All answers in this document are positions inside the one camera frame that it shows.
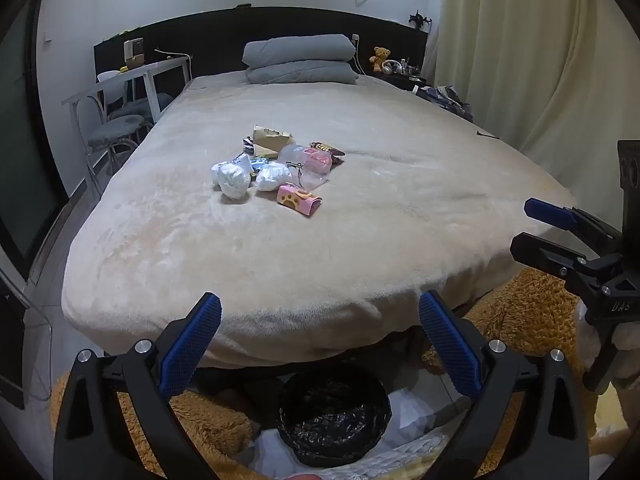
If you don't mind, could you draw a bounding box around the crumpled brown paper bag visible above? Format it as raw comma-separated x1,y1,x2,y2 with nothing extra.
251,124,296,157

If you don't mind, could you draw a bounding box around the grey pillow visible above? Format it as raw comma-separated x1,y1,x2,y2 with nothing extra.
242,34,357,68
246,60,360,86

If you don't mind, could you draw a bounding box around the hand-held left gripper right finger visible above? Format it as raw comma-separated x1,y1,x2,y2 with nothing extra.
418,290,591,480

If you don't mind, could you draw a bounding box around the black bagged trash bin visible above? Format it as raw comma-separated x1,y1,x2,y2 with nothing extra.
276,362,393,468

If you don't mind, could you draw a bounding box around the white lace cloth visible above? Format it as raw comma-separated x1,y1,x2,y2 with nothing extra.
345,392,456,480

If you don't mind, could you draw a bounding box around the patterned cloth pile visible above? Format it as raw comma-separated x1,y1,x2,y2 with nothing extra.
416,85,474,122

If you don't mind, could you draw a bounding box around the dark red snack packet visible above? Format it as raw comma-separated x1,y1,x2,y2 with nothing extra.
309,141,346,165

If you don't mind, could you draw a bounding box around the pink yellow snack wrapper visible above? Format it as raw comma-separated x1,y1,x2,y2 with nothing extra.
276,184,322,219

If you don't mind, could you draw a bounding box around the dark glass door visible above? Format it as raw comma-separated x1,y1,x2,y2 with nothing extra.
0,0,71,281

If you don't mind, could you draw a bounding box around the black headboard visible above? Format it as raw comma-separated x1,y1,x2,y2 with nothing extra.
94,6,431,106

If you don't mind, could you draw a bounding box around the tan box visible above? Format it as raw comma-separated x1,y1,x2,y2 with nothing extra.
123,38,146,69

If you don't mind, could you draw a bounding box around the dark nightstand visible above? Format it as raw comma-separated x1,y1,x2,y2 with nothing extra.
375,67,429,92

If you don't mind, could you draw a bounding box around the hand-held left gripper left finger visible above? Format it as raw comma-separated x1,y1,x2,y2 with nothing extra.
52,291,223,480

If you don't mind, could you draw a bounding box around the white table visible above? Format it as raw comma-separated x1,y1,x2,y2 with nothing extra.
62,56,194,127

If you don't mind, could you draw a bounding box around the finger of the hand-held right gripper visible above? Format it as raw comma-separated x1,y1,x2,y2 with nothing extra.
510,232,622,287
524,198,624,257

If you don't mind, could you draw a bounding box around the brown fluffy cloth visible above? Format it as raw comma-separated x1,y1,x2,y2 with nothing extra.
49,267,640,480

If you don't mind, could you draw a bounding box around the clear bottle with pink label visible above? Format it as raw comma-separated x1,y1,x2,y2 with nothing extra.
276,144,335,192

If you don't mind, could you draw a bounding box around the white plastic bag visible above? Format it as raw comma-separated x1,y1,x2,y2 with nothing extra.
255,162,293,193
210,160,252,201

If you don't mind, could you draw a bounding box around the brown teddy bear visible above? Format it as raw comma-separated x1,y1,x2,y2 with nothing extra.
369,46,392,75

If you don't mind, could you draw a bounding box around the white chair with grey cushion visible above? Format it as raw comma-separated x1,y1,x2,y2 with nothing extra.
97,71,174,122
75,94,144,197

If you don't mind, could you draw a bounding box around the cream curtain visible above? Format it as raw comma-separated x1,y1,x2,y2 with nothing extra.
425,0,640,211

